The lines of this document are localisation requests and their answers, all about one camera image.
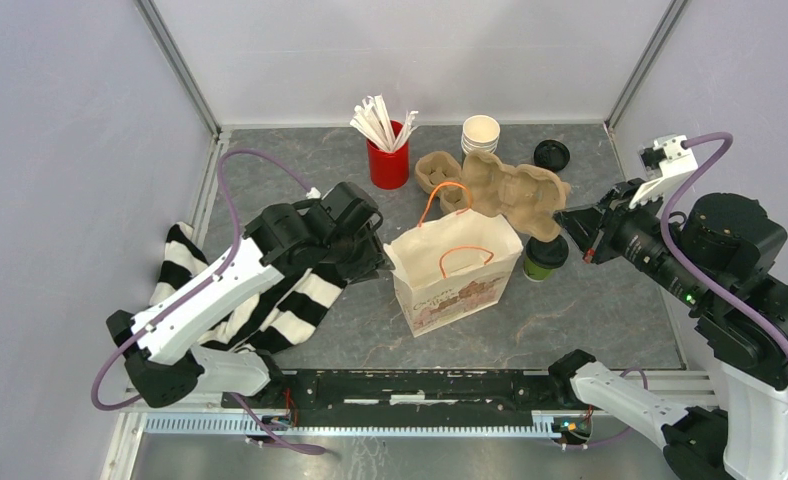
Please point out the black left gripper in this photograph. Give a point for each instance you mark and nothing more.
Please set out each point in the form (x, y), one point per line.
(373, 258)

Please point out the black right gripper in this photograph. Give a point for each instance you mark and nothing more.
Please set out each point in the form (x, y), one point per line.
(584, 223)

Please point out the black plastic cup lid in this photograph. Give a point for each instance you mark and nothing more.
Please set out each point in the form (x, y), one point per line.
(549, 255)

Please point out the brown pulp cup carrier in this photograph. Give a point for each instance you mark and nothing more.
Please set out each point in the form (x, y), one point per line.
(526, 195)

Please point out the green paper coffee cup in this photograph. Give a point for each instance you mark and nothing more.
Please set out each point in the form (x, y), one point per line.
(535, 272)

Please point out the beige paper gift bag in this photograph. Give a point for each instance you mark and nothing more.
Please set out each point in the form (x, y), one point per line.
(452, 267)

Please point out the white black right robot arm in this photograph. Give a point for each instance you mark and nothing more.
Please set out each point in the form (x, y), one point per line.
(725, 241)

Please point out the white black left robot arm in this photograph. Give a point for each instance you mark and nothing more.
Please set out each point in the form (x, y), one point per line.
(160, 345)

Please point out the stack of black lids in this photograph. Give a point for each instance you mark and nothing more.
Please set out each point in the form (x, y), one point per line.
(551, 155)

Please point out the black white striped cloth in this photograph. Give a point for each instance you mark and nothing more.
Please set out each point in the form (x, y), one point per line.
(284, 316)

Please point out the red straw holder cup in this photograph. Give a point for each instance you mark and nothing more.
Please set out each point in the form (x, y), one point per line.
(388, 171)

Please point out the stack of paper cups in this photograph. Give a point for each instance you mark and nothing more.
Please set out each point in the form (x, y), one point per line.
(480, 133)

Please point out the white wrapped straws bundle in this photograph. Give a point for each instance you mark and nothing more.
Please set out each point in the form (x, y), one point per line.
(372, 120)

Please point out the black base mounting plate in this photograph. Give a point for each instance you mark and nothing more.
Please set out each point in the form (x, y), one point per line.
(415, 398)

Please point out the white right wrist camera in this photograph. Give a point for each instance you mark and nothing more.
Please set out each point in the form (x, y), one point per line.
(668, 163)

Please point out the white slotted cable duct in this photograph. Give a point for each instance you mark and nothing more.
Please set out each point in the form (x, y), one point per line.
(242, 424)

